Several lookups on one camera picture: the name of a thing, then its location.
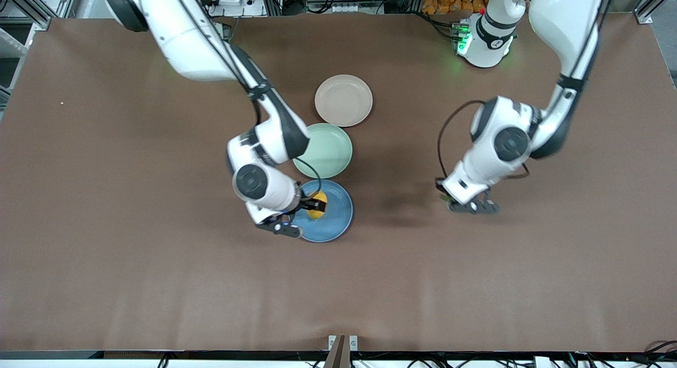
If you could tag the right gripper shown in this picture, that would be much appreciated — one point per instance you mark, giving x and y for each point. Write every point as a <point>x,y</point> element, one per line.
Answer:
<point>308,204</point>

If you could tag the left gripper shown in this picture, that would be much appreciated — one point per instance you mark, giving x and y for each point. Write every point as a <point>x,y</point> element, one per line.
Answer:
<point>439,186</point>

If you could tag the yellow lemon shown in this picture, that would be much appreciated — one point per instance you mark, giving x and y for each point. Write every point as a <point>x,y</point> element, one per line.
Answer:
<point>317,214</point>

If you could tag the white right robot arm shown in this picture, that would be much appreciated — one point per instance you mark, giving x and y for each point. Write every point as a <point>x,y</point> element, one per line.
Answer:
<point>185,40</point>

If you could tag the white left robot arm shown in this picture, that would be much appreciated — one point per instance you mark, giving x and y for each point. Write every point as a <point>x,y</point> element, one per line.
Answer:
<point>560,19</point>

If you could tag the blue plate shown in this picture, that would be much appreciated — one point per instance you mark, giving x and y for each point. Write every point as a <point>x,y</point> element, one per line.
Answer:
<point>338,220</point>

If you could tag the mint green plate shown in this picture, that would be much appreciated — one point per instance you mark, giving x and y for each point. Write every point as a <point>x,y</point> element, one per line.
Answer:
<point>333,151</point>

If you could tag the beige plate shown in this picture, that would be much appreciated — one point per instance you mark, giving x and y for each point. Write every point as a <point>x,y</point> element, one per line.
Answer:
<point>344,101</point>

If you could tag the grey support beam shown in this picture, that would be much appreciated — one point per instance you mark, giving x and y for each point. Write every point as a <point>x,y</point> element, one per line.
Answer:
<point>336,355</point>

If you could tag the bag of orange items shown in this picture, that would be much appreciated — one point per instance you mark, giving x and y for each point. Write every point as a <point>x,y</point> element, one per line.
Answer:
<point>455,0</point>

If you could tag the metal table edge bracket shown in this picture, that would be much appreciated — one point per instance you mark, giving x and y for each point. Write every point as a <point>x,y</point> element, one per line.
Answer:
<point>353,342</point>

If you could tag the aluminium frame profile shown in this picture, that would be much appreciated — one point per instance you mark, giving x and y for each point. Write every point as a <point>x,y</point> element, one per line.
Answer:
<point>26,6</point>
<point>656,0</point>

